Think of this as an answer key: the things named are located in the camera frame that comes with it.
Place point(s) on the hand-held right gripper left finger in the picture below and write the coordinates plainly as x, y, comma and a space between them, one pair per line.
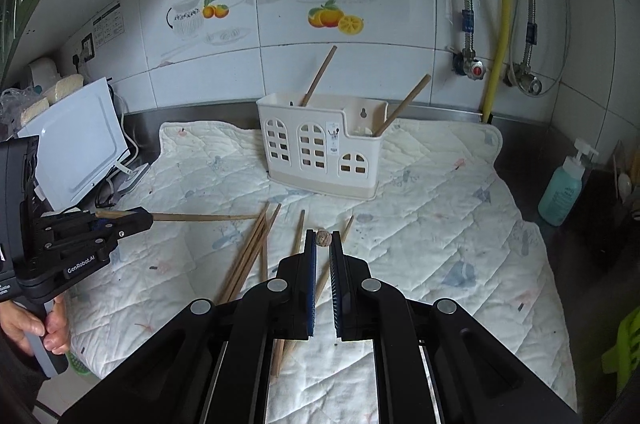
312, 284

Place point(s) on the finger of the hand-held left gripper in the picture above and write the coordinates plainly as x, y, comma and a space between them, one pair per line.
85, 243
132, 220

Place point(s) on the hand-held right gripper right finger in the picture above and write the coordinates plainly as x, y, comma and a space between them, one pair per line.
334, 284

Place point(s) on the brown wooden chopstick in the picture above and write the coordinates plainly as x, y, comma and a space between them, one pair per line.
200, 217
405, 101
320, 74

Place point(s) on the pile of wooden chopsticks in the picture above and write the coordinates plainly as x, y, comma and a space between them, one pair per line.
250, 254

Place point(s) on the white plastic utensil holder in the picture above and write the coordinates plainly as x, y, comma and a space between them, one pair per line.
310, 174

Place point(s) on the person's left hand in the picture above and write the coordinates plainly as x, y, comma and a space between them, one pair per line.
20, 321

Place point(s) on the small round brown ball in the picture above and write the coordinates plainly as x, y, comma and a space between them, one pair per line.
323, 238

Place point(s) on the white kitchen appliance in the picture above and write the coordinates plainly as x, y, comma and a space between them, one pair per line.
75, 139

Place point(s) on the yellow sponge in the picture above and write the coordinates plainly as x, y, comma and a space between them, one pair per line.
35, 110
65, 86

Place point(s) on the clear plastic bag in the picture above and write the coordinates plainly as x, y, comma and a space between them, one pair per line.
12, 104

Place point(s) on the white quilted mat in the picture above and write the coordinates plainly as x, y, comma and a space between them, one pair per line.
425, 214

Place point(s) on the green plastic strainer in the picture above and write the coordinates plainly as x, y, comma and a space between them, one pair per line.
77, 364

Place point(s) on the teal pump soap bottle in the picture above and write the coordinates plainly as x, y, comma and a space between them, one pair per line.
560, 194

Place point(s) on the green plastic basket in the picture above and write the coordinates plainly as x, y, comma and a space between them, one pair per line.
625, 344

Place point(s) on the white spoon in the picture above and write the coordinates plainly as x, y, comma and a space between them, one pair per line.
624, 185

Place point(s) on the wall socket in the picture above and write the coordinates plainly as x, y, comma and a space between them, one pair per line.
88, 47

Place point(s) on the wall label sticker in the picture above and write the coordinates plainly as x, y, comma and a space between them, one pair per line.
108, 24

